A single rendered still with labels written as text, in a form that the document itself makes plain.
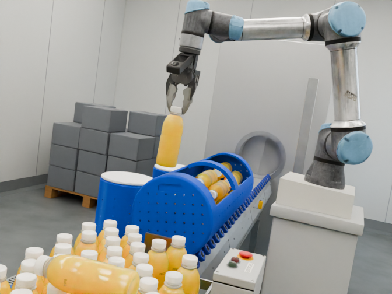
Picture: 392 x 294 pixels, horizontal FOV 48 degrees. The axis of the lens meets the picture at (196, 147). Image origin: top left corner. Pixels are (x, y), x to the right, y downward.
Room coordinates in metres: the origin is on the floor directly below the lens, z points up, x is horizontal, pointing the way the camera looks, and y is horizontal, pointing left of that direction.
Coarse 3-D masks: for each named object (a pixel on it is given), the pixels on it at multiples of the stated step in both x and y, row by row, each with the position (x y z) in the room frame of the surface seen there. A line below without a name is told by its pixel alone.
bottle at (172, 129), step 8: (168, 120) 1.44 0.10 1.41; (176, 120) 1.44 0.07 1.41; (168, 128) 1.43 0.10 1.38; (176, 128) 1.43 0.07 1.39; (160, 136) 1.46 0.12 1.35; (168, 136) 1.43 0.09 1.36; (176, 136) 1.44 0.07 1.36; (160, 144) 1.45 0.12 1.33; (168, 144) 1.43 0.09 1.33; (176, 144) 1.44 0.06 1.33; (160, 152) 1.44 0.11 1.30; (168, 152) 1.43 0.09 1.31; (176, 152) 1.45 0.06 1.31; (160, 160) 1.44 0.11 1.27; (168, 160) 1.43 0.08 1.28; (176, 160) 1.46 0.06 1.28
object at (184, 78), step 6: (180, 48) 1.46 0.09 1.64; (186, 48) 1.45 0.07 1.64; (192, 54) 1.48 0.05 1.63; (198, 54) 1.47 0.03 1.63; (192, 60) 1.48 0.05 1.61; (192, 66) 1.50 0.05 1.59; (186, 72) 1.45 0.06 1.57; (192, 72) 1.45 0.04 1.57; (198, 72) 1.51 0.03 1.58; (174, 78) 1.46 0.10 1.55; (180, 78) 1.46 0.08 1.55; (186, 78) 1.45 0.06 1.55; (198, 78) 1.52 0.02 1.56; (186, 84) 1.46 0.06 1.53
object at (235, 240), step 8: (256, 184) 3.15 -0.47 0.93; (264, 192) 3.04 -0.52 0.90; (264, 200) 2.98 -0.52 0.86; (256, 208) 2.64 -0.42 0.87; (248, 216) 2.38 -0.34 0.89; (256, 216) 2.61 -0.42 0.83; (240, 224) 2.16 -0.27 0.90; (248, 224) 2.34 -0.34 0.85; (240, 232) 2.12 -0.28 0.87; (248, 232) 2.93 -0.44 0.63; (232, 240) 1.94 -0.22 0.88; (240, 240) 2.10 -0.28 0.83; (224, 248) 1.79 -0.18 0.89; (216, 256) 1.66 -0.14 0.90; (224, 256) 1.76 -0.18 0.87; (216, 264) 1.64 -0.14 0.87; (208, 272) 1.53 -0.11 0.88
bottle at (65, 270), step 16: (64, 256) 0.81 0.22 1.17; (80, 256) 0.82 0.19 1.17; (48, 272) 0.79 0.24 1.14; (64, 272) 0.78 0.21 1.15; (80, 272) 0.77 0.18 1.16; (96, 272) 0.77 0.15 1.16; (112, 272) 0.77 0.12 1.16; (128, 272) 0.77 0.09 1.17; (64, 288) 0.78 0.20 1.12; (80, 288) 0.77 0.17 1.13; (96, 288) 0.76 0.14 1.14; (112, 288) 0.75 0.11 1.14; (128, 288) 0.76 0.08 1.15
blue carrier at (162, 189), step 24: (192, 168) 2.04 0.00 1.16; (216, 168) 1.81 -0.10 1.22; (240, 168) 2.24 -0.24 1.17; (144, 192) 1.45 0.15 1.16; (168, 192) 1.43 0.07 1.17; (192, 192) 1.41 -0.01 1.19; (240, 192) 1.87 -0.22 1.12; (144, 216) 1.45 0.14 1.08; (168, 216) 1.43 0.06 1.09; (192, 216) 1.41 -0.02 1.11; (216, 216) 1.45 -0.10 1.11; (144, 240) 1.45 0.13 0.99; (192, 240) 1.40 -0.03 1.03
